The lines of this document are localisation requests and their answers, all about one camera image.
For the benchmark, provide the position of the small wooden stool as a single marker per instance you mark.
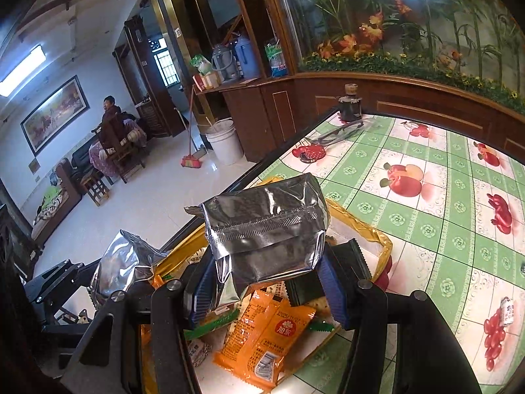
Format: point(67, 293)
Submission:
point(96, 188)

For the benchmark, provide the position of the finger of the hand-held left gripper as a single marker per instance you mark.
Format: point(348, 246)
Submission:
point(57, 281)

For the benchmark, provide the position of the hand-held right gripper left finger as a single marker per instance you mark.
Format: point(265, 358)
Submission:
point(201, 295)

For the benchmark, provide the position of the silver foil packet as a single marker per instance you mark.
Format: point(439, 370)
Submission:
point(123, 262)

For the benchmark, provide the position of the yellow cardboard box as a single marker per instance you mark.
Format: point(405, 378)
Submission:
point(377, 241)

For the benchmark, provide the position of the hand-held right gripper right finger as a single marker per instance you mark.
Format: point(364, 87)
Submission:
point(334, 291)

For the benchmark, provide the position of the small orange snack packet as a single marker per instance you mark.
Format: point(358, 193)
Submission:
point(262, 336)

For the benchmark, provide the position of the fruit print table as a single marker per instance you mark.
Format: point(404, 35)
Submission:
point(410, 234)

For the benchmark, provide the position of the artificial flower glass display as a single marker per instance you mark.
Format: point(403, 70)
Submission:
point(410, 16)

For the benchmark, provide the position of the green and white bag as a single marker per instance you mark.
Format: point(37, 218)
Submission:
point(201, 65)

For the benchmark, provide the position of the dark glass ink bottle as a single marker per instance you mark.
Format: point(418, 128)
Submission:
point(349, 106)

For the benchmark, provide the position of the green and silver snack packet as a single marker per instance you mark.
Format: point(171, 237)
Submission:
point(266, 230)

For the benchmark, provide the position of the small white packet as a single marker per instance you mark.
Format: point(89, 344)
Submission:
point(507, 311)

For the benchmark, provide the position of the brown wooden cabinet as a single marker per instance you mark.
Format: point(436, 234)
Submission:
point(287, 106)

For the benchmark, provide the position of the red broom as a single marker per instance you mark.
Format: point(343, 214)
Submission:
point(192, 163)

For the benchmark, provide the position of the green-edged cracker packet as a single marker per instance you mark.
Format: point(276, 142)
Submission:
point(213, 322)

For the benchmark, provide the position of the grey thermos jug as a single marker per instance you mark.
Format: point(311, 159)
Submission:
point(223, 63)

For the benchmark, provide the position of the framed wall painting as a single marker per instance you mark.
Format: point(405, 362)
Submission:
point(53, 117)

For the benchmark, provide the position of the white plastic bucket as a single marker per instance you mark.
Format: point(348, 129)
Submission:
point(223, 143)

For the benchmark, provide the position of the window with metal grille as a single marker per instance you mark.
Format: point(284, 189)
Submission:
point(164, 65)

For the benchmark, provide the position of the wooden sofa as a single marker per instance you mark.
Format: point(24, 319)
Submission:
point(61, 201)

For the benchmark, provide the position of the blue thermos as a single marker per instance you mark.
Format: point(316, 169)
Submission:
point(247, 59)

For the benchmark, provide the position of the ceiling light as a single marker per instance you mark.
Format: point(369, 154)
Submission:
point(22, 69)

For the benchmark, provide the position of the clear eyeglasses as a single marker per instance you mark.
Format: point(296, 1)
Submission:
point(336, 133)

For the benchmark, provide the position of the yellow and red carton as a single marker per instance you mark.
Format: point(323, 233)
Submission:
point(209, 81)

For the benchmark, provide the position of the green blue bottle pack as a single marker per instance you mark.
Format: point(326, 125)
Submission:
point(275, 59)

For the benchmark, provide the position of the wooden chair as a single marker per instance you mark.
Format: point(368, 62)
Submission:
point(125, 162)

